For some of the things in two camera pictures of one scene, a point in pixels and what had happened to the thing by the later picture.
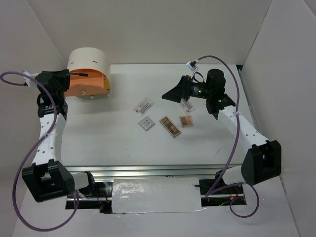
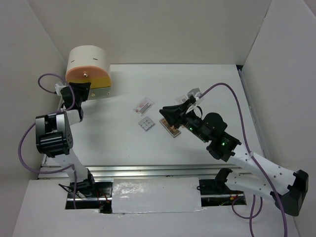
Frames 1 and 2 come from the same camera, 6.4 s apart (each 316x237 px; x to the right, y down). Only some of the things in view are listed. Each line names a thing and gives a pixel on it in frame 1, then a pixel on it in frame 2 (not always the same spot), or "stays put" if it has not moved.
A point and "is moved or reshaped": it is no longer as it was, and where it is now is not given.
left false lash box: x=143 y=106 stays put
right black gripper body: x=194 y=89 → x=191 y=121
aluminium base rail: x=107 y=174 stays put
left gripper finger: x=76 y=73 → x=82 y=91
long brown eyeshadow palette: x=170 y=126 stays put
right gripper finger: x=177 y=94 → x=175 y=110
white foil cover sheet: x=163 y=194 stays put
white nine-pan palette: x=146 y=123 stays put
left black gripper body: x=62 y=80 → x=79 y=103
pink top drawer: x=79 y=85 is moved or reshaped
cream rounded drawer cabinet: x=93 y=62 stays put
